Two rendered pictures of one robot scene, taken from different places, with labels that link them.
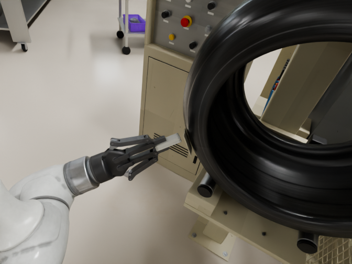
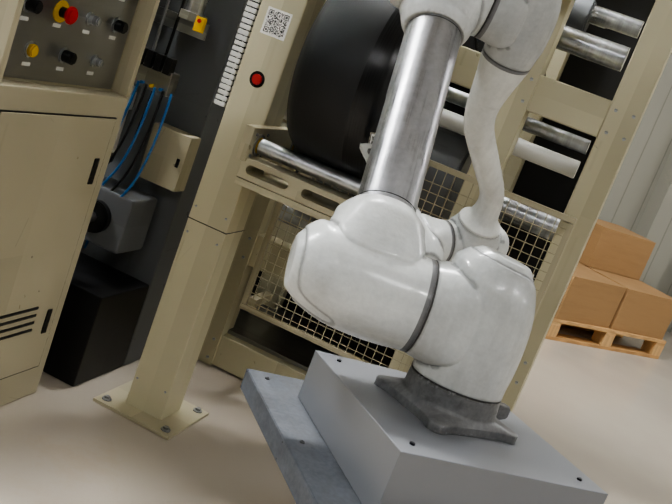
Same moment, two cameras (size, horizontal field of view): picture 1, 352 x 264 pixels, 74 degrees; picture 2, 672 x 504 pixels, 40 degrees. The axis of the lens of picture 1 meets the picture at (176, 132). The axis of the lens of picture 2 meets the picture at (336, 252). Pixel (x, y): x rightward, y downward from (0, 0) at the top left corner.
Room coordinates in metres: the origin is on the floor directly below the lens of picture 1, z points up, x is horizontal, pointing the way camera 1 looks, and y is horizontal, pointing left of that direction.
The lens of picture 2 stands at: (0.69, 2.27, 1.24)
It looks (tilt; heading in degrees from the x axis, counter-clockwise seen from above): 12 degrees down; 264
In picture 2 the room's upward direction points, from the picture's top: 21 degrees clockwise
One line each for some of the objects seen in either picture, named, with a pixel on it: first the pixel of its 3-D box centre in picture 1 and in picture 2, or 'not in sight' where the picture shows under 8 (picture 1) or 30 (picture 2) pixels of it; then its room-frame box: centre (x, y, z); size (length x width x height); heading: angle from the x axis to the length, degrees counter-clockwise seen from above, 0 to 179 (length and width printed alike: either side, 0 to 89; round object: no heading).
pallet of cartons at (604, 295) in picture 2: not in sight; (585, 276); (-1.63, -3.66, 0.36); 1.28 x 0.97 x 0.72; 18
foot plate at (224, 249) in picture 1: (215, 230); (153, 405); (0.75, -0.38, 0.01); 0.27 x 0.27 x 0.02; 69
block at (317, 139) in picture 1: (316, 144); not in sight; (0.61, -0.46, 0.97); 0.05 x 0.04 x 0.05; 69
